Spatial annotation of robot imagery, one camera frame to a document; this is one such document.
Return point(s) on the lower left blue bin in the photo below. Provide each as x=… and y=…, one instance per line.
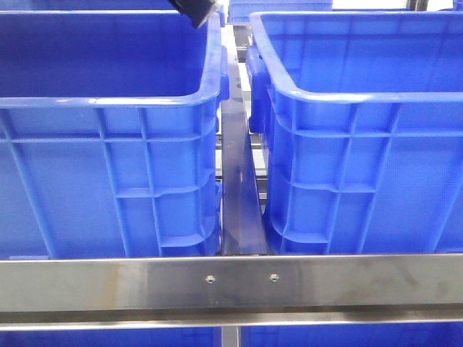
x=189, y=336

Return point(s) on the steel front shelf rail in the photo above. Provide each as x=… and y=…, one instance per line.
x=227, y=291

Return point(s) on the right blue plastic bin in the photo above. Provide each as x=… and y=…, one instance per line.
x=361, y=118

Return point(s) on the left blue plastic bin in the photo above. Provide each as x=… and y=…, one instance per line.
x=108, y=134

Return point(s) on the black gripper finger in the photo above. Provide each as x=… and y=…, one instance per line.
x=198, y=11

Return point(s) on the steel centre divider rail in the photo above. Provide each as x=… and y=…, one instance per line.
x=243, y=232

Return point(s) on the far left blue bin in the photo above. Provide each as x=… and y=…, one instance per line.
x=85, y=5

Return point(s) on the lower right blue bin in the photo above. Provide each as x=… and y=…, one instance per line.
x=399, y=334

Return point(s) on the blue plastic bin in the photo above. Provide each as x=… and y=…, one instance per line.
x=361, y=118
x=108, y=134

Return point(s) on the far middle blue bin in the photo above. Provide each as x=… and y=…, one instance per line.
x=239, y=11

